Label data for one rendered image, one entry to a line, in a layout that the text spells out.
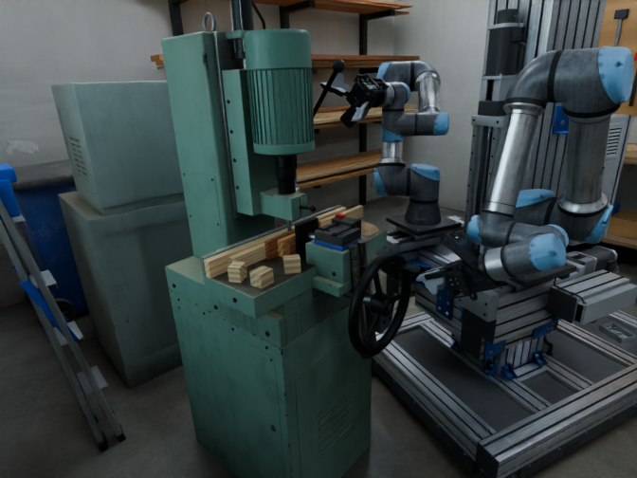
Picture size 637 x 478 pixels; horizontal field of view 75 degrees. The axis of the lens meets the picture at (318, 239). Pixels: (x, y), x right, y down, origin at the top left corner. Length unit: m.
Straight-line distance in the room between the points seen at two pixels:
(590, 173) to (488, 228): 0.30
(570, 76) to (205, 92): 0.92
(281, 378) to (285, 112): 0.73
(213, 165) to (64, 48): 2.22
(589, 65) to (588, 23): 0.59
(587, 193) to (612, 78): 0.32
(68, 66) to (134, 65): 0.42
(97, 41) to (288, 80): 2.45
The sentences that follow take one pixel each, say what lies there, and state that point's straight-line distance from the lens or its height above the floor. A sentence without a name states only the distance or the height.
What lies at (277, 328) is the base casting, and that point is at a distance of 1.13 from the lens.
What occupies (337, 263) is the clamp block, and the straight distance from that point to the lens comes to 1.10.
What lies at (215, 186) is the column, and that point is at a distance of 1.33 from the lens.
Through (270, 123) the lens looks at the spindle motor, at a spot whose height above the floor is 1.28.
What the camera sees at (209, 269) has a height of 0.93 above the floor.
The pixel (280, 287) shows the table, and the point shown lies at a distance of 1.07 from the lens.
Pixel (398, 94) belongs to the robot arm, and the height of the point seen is 1.33.
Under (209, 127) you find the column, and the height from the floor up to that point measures 1.27.
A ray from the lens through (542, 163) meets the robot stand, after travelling 1.63.
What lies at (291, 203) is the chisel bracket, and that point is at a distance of 1.20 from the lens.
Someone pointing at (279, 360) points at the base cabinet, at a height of 0.67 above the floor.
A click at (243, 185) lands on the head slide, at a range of 1.29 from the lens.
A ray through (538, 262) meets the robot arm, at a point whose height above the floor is 1.01.
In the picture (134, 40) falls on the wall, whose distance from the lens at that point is 3.53.
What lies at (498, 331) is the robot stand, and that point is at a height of 0.64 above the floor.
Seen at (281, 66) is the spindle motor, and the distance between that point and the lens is 1.13.
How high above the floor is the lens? 1.38
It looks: 21 degrees down
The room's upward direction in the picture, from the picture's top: 2 degrees counter-clockwise
